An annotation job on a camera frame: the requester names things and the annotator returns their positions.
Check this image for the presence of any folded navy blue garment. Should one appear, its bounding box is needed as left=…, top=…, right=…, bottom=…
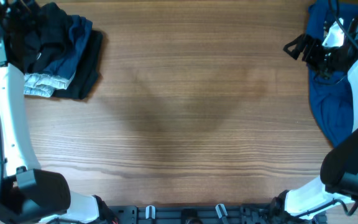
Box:
left=43, top=15, right=93, bottom=80

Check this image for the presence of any blue shirt unfolded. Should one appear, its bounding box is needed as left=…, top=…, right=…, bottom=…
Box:
left=306, top=0, right=354, bottom=147

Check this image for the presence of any folded light grey garment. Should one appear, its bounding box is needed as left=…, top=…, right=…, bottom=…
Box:
left=24, top=63, right=76, bottom=98

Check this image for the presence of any right black cable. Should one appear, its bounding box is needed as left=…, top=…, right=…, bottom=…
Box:
left=293, top=0, right=358, bottom=218

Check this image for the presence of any black polo shirt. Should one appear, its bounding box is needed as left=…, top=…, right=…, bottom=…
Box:
left=23, top=2, right=73, bottom=73

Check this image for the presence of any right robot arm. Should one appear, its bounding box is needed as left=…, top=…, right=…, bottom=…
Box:
left=269, top=11, right=358, bottom=223

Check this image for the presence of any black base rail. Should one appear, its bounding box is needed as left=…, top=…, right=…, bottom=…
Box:
left=104, top=203, right=328, bottom=224

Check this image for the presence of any folded black garment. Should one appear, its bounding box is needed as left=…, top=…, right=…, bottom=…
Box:
left=52, top=30, right=103, bottom=100

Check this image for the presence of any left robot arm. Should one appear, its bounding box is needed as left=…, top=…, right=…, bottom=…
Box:
left=0, top=1, right=112, bottom=223

